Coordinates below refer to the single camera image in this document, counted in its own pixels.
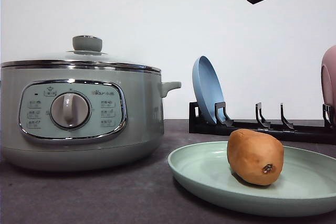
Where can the green electric steamer pot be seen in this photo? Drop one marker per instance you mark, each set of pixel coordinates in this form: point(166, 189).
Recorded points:
point(73, 115)

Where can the blue plate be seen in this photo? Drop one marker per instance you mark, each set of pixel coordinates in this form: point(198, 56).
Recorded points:
point(207, 89)

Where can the green plate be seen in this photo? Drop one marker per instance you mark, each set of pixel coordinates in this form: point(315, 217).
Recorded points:
point(306, 183)

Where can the black dish rack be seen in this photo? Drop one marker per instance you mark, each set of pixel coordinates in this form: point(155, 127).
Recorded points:
point(200, 123)

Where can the brown potato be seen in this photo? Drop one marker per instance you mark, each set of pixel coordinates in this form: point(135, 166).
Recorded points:
point(255, 158)

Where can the pink plate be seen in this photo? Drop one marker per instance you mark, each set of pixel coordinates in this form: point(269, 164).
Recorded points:
point(328, 81)

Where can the glass steamer lid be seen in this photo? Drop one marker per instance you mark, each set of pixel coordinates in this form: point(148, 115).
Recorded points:
point(87, 53)

